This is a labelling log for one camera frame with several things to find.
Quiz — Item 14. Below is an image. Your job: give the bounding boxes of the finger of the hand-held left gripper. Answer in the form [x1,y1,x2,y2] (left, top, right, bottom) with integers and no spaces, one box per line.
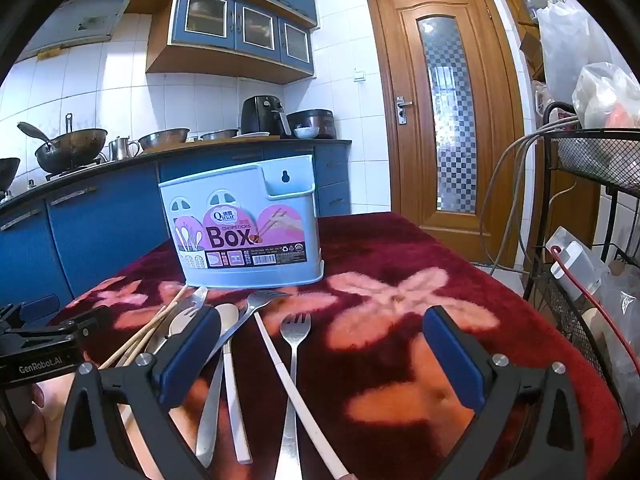
[65,306,115,361]
[0,295,62,332]

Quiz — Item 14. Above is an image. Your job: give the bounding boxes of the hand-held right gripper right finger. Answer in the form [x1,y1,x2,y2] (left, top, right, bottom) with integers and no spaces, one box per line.
[423,304,587,480]

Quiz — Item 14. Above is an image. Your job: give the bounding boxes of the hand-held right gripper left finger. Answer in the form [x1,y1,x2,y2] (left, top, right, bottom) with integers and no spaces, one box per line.
[56,305,221,480]

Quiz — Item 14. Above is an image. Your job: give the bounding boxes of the wooden chopstick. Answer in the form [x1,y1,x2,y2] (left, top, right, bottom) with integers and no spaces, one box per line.
[120,305,167,368]
[99,285,190,371]

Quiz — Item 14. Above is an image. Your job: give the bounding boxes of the beige spoon with metal handle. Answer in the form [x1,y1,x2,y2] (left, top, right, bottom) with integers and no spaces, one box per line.
[214,303,253,465]

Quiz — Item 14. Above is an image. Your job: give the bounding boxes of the metal table knife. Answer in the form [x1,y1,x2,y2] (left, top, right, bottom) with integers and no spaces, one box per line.
[145,286,209,356]

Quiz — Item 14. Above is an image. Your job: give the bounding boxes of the light blue utensil box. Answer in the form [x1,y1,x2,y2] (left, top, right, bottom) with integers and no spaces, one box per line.
[159,154,326,290]

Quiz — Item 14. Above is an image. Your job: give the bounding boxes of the person's left hand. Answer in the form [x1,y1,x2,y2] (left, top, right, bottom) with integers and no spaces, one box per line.
[19,374,72,466]

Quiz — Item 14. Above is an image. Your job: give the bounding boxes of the blue kitchen base cabinets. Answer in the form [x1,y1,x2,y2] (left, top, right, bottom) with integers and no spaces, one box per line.
[0,142,352,311]

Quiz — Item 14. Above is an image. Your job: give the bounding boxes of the red floral blanket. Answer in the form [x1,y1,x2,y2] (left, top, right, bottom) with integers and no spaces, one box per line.
[47,211,626,480]

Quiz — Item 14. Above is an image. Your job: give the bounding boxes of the gas stove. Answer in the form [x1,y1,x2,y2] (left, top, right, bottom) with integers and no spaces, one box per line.
[45,160,108,182]

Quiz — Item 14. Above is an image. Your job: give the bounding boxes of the dark pan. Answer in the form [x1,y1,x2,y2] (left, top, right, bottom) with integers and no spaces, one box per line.
[0,157,22,198]

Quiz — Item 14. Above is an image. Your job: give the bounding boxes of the white power strip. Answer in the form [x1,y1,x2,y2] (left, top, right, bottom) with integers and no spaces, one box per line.
[545,226,608,297]

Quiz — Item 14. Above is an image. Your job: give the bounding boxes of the dark metal wok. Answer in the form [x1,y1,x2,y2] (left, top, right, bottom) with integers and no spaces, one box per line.
[35,127,108,175]

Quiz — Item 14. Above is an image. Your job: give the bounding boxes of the metal pitcher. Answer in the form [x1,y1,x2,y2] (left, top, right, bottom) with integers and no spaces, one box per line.
[108,136,141,161]

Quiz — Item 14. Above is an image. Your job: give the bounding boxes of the black ladle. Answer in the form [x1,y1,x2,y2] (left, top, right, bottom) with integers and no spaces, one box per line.
[17,121,53,153]

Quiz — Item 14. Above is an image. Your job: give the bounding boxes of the wooden floor cabinet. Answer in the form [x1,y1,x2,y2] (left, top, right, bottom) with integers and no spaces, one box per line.
[525,157,603,273]

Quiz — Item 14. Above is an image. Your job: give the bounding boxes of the metal colander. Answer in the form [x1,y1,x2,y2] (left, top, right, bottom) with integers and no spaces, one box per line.
[137,128,191,153]

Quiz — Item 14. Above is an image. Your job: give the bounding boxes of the wooden door with glass pane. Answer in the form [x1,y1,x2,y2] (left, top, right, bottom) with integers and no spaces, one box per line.
[365,0,526,268]

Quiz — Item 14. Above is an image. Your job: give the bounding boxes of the black air fryer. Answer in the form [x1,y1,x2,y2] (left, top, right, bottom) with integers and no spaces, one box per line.
[241,96,293,138]

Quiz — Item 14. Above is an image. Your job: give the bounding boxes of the black kitchen countertop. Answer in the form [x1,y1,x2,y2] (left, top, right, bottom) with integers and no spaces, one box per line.
[0,137,352,206]

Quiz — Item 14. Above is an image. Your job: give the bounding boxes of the dark rice cooker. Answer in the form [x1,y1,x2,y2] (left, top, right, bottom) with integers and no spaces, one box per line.
[286,109,337,140]

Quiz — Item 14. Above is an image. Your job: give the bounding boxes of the grey range hood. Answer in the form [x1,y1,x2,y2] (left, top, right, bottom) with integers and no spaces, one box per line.
[20,0,151,61]

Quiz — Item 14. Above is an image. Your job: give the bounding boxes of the clear plastic bag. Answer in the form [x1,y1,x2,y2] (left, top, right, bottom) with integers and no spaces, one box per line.
[571,61,640,131]

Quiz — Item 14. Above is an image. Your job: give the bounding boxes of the white plastic bag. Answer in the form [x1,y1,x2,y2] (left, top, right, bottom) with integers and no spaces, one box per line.
[540,0,618,106]

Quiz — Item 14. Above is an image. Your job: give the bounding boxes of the red cable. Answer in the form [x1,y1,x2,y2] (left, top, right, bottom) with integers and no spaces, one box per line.
[550,247,640,376]

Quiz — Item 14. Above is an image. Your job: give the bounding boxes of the grey cables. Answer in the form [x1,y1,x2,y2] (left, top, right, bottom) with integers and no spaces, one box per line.
[487,115,586,276]

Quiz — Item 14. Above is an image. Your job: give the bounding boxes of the black wire rack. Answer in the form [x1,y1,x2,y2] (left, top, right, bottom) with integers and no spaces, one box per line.
[522,101,640,461]

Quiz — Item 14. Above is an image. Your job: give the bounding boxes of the blue wall cabinets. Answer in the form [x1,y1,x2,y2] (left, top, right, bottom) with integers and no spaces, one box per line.
[145,0,318,86]

